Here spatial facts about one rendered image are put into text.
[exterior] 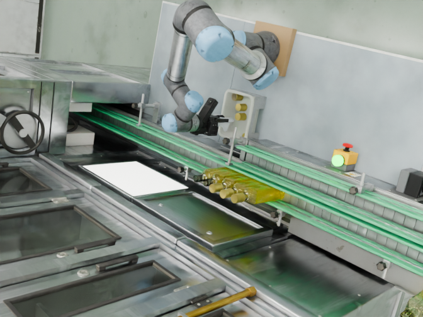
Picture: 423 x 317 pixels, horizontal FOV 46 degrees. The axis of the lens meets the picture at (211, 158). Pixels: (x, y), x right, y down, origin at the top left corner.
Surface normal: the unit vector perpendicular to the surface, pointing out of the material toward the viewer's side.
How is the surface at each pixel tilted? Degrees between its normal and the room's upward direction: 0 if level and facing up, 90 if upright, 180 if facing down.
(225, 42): 84
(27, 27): 90
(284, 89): 0
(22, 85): 90
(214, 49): 84
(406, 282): 0
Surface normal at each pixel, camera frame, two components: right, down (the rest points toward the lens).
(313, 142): -0.70, 0.07
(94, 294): 0.17, -0.95
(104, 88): 0.69, 0.30
